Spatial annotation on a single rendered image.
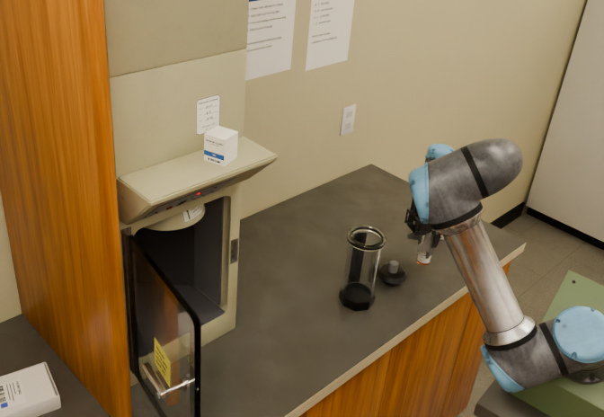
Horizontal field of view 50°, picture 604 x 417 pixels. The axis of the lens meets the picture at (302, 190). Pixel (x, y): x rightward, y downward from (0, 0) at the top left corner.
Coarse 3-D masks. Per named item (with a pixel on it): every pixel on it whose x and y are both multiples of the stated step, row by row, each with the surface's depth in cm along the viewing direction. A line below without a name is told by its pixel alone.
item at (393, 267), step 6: (384, 264) 198; (390, 264) 193; (396, 264) 193; (378, 270) 196; (384, 270) 195; (390, 270) 194; (396, 270) 194; (402, 270) 196; (378, 276) 194; (384, 276) 193; (390, 276) 193; (396, 276) 193; (402, 276) 193; (384, 282) 194; (390, 282) 192; (396, 282) 192
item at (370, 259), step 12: (360, 228) 180; (372, 228) 180; (360, 240) 182; (372, 240) 181; (384, 240) 175; (348, 252) 178; (360, 252) 174; (372, 252) 174; (348, 264) 179; (360, 264) 176; (372, 264) 176; (348, 276) 180; (360, 276) 178; (372, 276) 179; (348, 288) 182; (360, 288) 180; (372, 288) 182; (360, 300) 182
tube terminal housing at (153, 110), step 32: (192, 64) 126; (224, 64) 132; (128, 96) 119; (160, 96) 124; (192, 96) 130; (224, 96) 136; (128, 128) 122; (160, 128) 127; (192, 128) 133; (128, 160) 125; (160, 160) 131; (224, 192) 148; (224, 224) 157; (224, 256) 162; (224, 288) 167; (224, 320) 168; (128, 352) 148
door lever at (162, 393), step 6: (144, 366) 124; (150, 366) 124; (144, 372) 124; (150, 372) 122; (150, 378) 121; (156, 378) 121; (180, 378) 122; (156, 384) 120; (162, 384) 120; (180, 384) 121; (156, 390) 119; (162, 390) 119; (168, 390) 119; (174, 390) 120; (156, 396) 119; (162, 396) 118
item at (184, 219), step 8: (192, 208) 147; (200, 208) 150; (176, 216) 144; (184, 216) 145; (192, 216) 147; (200, 216) 149; (152, 224) 144; (160, 224) 144; (168, 224) 144; (176, 224) 144; (184, 224) 145; (192, 224) 147
